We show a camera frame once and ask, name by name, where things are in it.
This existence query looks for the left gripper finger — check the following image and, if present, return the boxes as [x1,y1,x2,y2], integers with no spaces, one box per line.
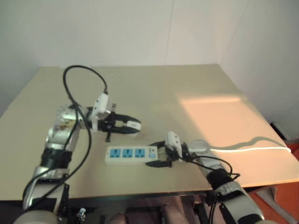
[112,126,141,135]
[114,113,142,128]

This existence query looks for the white charger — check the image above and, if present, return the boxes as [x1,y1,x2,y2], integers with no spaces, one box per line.
[126,119,142,131]

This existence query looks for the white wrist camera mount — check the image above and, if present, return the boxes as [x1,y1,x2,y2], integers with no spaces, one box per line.
[90,93,117,133]
[164,131,183,162]

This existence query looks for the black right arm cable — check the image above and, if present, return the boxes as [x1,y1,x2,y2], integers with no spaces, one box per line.
[189,155,241,219]

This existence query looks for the white power strip cable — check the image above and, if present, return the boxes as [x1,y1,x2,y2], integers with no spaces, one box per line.
[209,145,292,154]

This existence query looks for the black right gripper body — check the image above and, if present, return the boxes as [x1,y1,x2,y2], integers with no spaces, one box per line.
[163,143,180,168]

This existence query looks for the dark rounded brown shape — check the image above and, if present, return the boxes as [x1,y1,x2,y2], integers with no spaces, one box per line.
[109,212,129,224]

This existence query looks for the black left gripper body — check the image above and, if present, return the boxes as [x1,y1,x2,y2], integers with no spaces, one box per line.
[98,112,122,142]

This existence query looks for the white power strip blue sockets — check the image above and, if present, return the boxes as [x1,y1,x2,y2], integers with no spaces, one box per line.
[104,145,159,166]

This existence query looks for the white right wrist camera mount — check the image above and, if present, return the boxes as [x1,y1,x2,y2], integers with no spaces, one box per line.
[164,131,183,162]

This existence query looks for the black bracket under table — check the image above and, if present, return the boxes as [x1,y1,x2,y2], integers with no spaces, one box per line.
[57,183,71,220]

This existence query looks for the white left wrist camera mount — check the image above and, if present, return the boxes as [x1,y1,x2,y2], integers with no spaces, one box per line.
[90,93,117,133]

